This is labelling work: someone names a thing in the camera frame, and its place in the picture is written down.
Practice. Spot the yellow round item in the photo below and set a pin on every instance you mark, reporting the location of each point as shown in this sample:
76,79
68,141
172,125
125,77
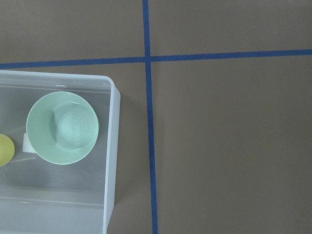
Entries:
7,149

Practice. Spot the green ceramic bowl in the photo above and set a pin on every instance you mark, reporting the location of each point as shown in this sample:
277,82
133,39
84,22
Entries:
62,127

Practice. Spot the clear plastic storage box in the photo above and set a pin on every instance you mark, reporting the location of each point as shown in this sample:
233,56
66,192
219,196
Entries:
39,197

